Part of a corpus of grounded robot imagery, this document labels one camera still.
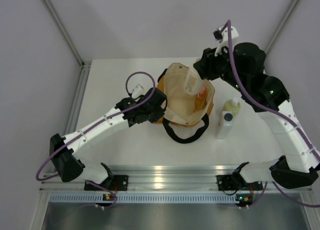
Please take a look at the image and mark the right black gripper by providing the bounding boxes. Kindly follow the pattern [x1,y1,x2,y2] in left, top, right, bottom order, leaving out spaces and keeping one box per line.
[194,42,248,94]

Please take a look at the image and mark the beige cylindrical bottle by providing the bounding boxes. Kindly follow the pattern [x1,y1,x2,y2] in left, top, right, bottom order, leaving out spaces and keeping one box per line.
[183,64,204,96]

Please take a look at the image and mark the tan canvas tote bag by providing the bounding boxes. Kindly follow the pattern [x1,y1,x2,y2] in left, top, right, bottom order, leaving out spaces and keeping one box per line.
[156,62,215,144]

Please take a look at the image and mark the orange bottle pink cap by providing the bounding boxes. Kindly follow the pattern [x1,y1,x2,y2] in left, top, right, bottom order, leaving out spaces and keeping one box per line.
[194,85,207,112]

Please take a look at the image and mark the yellow pump lotion bottle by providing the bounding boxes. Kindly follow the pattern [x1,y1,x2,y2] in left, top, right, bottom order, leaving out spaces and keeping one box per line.
[221,97,241,118]

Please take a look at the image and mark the white bottle black cap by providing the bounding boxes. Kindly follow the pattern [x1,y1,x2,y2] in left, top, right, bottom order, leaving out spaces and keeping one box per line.
[215,111,234,139]

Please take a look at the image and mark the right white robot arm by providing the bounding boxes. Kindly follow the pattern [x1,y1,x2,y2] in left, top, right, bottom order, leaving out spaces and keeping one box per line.
[193,42,320,189]

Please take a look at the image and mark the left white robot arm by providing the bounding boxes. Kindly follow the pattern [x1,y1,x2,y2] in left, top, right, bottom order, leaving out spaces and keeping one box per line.
[49,88,168,190]

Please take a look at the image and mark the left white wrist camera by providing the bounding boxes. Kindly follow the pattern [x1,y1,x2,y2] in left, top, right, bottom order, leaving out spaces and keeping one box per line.
[130,84,145,99]

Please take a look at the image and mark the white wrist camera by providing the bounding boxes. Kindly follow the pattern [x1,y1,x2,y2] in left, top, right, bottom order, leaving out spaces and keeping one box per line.
[130,84,145,99]
[213,26,239,44]

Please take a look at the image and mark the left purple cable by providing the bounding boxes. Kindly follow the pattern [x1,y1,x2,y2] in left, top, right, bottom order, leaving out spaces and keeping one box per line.
[35,71,157,182]

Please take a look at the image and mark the purple cable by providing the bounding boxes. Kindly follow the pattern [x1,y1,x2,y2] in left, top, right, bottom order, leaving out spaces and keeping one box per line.
[226,19,320,208]
[35,71,157,182]

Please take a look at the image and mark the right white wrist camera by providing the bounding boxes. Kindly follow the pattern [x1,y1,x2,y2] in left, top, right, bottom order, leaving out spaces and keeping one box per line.
[213,26,239,44]

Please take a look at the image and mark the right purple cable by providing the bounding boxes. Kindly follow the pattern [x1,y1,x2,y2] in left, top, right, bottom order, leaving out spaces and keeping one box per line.
[226,19,320,208]

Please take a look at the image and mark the aluminium mounting rail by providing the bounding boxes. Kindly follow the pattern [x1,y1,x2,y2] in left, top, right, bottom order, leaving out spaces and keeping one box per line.
[39,164,312,194]

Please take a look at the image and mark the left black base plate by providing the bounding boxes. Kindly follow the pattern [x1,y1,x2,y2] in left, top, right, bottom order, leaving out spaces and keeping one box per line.
[99,175,129,191]

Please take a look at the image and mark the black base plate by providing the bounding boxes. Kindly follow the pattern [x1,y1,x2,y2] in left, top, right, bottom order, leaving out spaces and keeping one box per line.
[99,175,129,191]
[216,174,238,192]

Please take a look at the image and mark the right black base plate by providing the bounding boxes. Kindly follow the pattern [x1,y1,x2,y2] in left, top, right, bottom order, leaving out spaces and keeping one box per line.
[216,174,238,192]

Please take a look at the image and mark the slotted grey cable duct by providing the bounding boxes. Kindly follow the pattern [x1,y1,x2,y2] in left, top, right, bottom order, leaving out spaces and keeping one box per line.
[49,193,251,204]

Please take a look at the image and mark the right aluminium frame post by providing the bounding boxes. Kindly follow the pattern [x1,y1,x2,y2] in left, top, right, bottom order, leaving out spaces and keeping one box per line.
[264,0,302,55]

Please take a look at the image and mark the aluminium frame post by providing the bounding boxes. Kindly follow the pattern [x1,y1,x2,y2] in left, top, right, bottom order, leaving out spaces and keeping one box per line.
[41,0,85,68]
[264,0,302,55]

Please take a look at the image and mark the left aluminium frame post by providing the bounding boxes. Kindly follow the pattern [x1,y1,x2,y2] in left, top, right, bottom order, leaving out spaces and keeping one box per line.
[41,0,85,68]

